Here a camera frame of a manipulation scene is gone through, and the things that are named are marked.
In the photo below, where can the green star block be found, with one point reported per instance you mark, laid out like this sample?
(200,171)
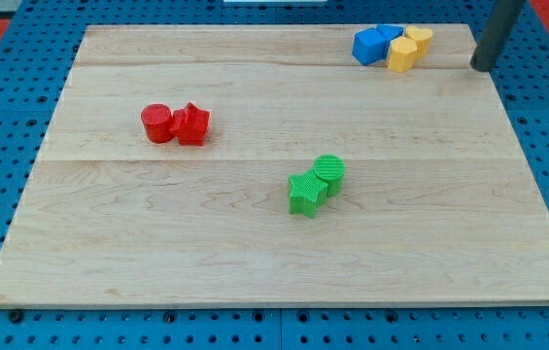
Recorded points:
(306,193)

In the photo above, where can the red star block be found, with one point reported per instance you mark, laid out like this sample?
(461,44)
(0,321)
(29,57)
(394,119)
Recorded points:
(190,125)

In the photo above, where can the blue cube block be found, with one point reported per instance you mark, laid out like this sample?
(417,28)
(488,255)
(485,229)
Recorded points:
(369,46)

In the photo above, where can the green cylinder block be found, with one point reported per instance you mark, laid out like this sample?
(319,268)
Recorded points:
(331,170)

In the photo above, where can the red cylinder block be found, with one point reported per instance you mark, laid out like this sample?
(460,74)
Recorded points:
(156,120)

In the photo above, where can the light wooden board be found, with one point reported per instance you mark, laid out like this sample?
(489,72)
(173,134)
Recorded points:
(438,206)

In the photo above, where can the yellow hexagon block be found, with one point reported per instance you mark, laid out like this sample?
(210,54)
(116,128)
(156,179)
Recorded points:
(402,54)

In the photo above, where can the blue flat block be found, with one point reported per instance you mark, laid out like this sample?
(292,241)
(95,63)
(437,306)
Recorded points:
(390,31)

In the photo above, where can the yellow heart block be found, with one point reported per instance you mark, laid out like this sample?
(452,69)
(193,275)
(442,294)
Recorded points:
(421,36)

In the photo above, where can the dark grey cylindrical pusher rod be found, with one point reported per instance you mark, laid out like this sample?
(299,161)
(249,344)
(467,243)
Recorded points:
(501,21)

